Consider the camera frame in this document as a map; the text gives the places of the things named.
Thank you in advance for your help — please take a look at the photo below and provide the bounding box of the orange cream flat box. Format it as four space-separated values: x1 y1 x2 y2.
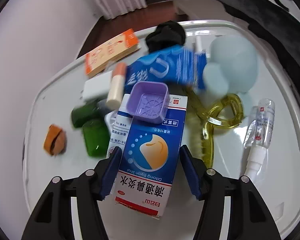
85 29 140 78

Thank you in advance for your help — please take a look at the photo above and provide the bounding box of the purple square plastic cap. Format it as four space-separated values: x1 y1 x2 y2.
126 81 170 124

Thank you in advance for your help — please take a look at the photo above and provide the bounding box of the blue white nasal spray box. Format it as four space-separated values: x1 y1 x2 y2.
113 94 187 218

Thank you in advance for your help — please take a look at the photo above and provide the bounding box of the white blue ointment tube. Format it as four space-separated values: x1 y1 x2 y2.
104 94 132 158

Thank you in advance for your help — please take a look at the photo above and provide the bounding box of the clear spray bottle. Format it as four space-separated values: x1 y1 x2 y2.
244 98 275 182

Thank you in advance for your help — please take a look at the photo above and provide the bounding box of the cream orange lip balm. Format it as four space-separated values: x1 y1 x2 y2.
106 62 127 111

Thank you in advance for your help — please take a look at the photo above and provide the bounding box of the yellow transparent hair claw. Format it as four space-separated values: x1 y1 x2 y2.
183 87 244 168

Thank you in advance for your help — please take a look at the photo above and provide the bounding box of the brown orange small wrapper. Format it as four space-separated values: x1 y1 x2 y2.
43 124 66 156

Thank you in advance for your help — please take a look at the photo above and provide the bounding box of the pale blue mouse-shaped plastic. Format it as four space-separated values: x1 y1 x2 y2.
203 35 258 98

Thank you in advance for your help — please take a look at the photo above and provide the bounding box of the black cloth bundle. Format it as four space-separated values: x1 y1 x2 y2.
145 21 186 53

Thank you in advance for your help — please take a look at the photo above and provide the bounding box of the grey table top lid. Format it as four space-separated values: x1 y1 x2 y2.
23 20 300 239

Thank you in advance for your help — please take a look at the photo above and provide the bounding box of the green glass bottle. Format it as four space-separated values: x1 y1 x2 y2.
82 119 110 158
71 99 111 128

